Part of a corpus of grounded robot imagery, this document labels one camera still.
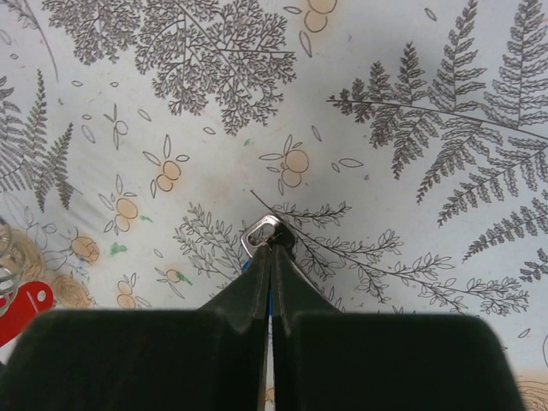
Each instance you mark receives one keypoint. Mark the red tag key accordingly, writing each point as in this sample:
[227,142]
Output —
[32,299]

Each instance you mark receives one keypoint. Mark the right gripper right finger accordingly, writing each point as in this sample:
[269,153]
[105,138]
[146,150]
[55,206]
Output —
[328,360]

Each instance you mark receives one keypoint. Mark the blue tag key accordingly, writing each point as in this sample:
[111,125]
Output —
[263,235]

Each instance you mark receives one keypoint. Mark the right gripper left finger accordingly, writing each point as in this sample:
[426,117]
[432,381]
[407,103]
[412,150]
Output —
[211,358]

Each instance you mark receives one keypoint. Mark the metal disc keyring holder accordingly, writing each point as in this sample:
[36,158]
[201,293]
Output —
[13,265]

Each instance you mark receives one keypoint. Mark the floral table mat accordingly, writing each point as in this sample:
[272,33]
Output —
[403,142]

